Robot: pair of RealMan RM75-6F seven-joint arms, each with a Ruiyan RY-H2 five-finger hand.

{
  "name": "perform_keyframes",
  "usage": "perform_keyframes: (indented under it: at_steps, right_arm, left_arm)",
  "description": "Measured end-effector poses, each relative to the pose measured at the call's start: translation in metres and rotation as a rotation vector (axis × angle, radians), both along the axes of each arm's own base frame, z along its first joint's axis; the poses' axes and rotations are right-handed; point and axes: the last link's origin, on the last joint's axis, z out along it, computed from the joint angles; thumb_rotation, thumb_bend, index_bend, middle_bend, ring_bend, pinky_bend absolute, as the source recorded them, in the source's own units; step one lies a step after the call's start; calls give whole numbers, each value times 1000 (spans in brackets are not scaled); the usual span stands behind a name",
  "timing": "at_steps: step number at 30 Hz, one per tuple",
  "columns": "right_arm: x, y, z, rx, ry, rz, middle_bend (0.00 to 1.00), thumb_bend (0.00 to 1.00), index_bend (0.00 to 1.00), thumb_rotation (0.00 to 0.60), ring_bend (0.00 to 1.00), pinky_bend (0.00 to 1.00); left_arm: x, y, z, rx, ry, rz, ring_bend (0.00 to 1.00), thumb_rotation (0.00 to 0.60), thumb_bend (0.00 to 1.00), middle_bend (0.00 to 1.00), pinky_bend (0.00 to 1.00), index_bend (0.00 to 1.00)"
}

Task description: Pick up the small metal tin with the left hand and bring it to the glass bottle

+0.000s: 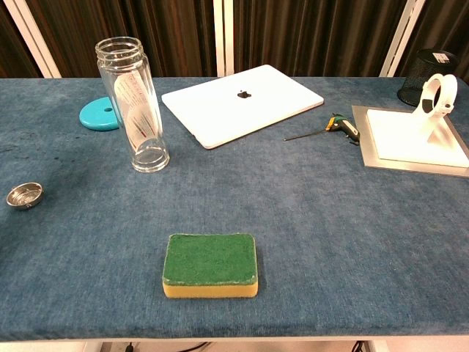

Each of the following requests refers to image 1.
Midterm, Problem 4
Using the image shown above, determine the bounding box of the small metal strainer cup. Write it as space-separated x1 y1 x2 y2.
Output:
6 182 45 211

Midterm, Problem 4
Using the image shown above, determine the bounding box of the clear glass jar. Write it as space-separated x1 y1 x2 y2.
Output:
95 35 171 174

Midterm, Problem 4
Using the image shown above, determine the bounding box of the white closed laptop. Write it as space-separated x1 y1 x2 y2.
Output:
161 64 325 150

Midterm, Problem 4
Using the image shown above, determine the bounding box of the green yellow sponge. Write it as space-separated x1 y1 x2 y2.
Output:
162 232 259 299

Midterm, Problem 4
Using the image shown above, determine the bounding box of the blue table cloth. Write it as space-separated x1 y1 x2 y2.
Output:
0 76 469 344

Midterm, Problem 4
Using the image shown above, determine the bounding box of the white square tray stand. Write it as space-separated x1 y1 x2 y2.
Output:
351 105 469 178

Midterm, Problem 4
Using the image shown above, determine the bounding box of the dark pleated curtain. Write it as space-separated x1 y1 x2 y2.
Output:
0 0 469 78

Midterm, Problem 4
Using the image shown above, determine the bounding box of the teal round lid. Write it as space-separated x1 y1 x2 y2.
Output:
78 95 124 132

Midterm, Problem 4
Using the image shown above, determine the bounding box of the black mesh pen holder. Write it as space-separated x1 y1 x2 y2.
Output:
397 48 461 108

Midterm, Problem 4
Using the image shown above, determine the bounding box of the green black handled screwdriver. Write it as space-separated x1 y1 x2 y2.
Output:
283 113 362 146

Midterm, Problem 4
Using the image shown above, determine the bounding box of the white frame post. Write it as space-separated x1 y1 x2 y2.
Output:
2 0 62 78
213 0 235 78
379 0 428 78

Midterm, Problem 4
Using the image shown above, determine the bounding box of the white ring stand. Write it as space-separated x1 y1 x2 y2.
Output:
366 73 469 169

